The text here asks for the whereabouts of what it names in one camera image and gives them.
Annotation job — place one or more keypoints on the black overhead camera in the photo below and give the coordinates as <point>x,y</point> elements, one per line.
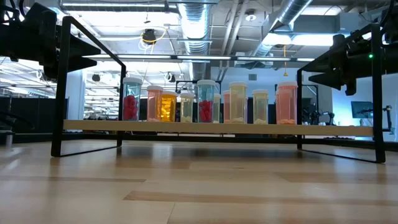
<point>149,35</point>

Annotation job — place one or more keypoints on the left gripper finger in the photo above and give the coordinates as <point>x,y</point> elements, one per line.
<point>79,63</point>
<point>84,48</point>

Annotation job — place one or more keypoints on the black framed clear shelf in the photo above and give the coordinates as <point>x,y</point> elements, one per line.
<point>217,128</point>

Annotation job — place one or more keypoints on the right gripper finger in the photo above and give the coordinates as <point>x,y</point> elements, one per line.
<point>329,81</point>
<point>326,65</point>

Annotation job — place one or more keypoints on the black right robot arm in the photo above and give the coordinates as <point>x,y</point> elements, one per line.
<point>390,59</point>

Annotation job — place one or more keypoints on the silver ventilation duct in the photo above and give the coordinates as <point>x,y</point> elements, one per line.
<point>195,28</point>
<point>289,12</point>

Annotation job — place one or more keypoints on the orange medicine bottle white cap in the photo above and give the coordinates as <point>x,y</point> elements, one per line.
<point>276,109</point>

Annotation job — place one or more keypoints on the blue bottle with red pills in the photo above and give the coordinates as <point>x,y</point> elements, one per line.
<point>206,109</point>

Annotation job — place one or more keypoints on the black aluminium rig frame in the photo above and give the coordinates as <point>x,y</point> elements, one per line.
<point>192,139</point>

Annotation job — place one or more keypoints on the black computer monitor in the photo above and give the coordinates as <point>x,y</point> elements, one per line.
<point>361,109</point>

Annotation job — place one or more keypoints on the black background robot arm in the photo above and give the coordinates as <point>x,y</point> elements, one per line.
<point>388,118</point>

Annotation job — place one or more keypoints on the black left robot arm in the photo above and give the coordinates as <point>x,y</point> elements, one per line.
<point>15,40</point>

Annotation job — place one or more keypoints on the large orange medicine bottle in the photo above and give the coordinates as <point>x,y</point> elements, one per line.
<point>169,109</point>

